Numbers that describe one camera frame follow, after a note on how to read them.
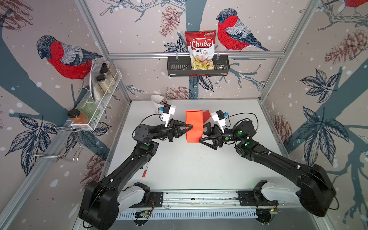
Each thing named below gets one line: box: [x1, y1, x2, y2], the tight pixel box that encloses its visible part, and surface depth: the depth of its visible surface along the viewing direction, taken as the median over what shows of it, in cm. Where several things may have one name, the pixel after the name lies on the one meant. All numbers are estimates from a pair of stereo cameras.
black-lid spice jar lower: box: [95, 74, 114, 94], surface depth 78 cm
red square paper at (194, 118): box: [185, 109, 204, 144], surface depth 59 cm
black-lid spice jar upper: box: [99, 62, 110, 76], surface depth 81 cm
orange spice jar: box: [67, 108, 90, 125], surface depth 62 cm
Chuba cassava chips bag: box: [184, 30, 217, 71], surface depth 83 cm
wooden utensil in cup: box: [160, 87, 169, 105], surface depth 112 cm
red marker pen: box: [141, 160, 151, 178], surface depth 85 cm
